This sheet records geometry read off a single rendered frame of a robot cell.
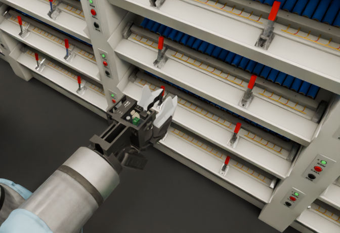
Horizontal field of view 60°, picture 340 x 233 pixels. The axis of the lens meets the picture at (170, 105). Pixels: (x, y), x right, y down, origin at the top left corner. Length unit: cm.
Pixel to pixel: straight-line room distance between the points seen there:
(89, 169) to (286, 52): 43
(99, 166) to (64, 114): 105
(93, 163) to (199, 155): 69
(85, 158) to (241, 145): 57
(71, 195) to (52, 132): 102
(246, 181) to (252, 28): 60
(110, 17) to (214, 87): 35
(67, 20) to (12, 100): 72
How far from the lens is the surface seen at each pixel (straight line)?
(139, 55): 89
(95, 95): 132
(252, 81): 73
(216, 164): 111
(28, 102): 163
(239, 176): 110
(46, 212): 46
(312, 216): 112
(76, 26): 105
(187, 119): 97
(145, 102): 60
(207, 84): 81
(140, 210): 120
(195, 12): 70
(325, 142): 76
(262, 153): 93
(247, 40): 65
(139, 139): 51
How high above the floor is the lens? 113
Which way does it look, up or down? 51 degrees down
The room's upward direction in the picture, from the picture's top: straight up
